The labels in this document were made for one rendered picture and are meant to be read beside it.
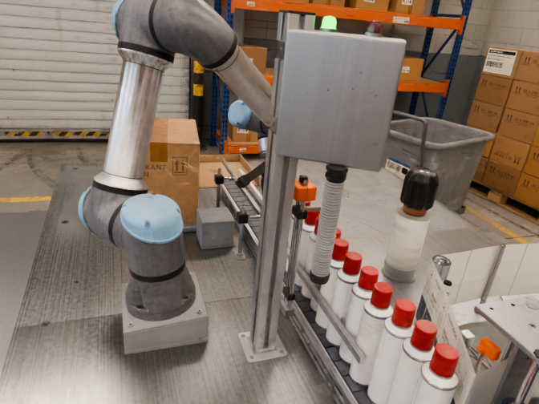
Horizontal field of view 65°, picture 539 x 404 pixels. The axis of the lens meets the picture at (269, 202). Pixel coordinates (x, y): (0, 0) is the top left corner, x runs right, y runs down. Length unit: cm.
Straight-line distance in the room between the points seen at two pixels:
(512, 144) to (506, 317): 386
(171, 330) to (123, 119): 45
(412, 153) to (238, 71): 234
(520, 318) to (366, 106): 36
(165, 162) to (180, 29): 54
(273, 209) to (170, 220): 21
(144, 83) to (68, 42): 409
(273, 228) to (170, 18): 43
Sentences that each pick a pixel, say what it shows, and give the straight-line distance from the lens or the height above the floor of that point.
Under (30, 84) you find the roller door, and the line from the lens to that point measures 511.
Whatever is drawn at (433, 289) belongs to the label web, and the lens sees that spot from 91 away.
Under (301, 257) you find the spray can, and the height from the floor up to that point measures 97.
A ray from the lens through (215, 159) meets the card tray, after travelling 201.
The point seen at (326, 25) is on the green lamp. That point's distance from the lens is 71.
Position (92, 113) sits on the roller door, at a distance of 511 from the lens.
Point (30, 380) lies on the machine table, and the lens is 97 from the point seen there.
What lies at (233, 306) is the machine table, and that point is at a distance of 108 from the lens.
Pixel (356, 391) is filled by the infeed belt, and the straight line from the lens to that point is 86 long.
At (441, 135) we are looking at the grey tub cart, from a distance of 390.
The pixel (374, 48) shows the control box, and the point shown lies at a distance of 64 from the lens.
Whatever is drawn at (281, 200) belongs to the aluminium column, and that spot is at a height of 118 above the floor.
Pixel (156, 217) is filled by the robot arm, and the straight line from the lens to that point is 85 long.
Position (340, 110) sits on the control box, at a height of 137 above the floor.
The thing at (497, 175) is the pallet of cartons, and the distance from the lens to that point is 459.
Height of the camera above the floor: 149
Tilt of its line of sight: 24 degrees down
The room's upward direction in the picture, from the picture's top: 6 degrees clockwise
